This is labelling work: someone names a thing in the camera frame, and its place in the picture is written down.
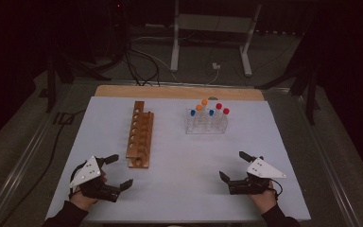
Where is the white metal stand frame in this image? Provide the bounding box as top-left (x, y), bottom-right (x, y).
top-left (170, 0), bottom-right (263, 78)

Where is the black floor cables bundle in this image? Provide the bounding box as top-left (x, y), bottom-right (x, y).
top-left (124, 41), bottom-right (162, 87)

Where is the clear plastic test tube rack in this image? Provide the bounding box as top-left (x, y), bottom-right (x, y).
top-left (184, 107), bottom-right (229, 135)

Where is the hand-held gripper cable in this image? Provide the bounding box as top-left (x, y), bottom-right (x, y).
top-left (68, 164), bottom-right (83, 201)
top-left (269, 178), bottom-right (284, 201)

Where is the black floor cable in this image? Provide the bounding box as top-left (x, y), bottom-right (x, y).
top-left (0, 109), bottom-right (87, 227)

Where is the pale blue table sheet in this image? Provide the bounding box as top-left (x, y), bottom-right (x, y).
top-left (45, 96), bottom-right (312, 221)

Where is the person's right hand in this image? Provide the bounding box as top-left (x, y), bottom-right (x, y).
top-left (249, 187), bottom-right (279, 216)

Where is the white floor cable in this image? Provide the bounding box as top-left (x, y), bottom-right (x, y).
top-left (131, 36), bottom-right (220, 86)

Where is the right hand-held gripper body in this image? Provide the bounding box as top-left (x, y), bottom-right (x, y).
top-left (228, 156), bottom-right (287, 196)

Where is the black tripod stand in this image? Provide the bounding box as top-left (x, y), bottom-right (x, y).
top-left (44, 46), bottom-right (112, 114)
top-left (254, 56), bottom-right (321, 126)

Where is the dark device with red light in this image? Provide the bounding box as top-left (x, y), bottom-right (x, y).
top-left (107, 0), bottom-right (130, 61)

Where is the left hand-held gripper cable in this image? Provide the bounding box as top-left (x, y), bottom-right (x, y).
top-left (68, 164), bottom-right (83, 201)

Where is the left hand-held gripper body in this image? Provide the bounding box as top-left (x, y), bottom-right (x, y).
top-left (69, 155), bottom-right (122, 203)

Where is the wooden test tube rack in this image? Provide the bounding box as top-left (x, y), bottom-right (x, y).
top-left (125, 100), bottom-right (155, 169)

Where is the right hand-held gripper cable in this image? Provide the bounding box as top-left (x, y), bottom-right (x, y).
top-left (269, 178), bottom-right (284, 201)

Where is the person's left hand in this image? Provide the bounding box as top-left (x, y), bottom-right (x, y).
top-left (70, 188), bottom-right (99, 212)

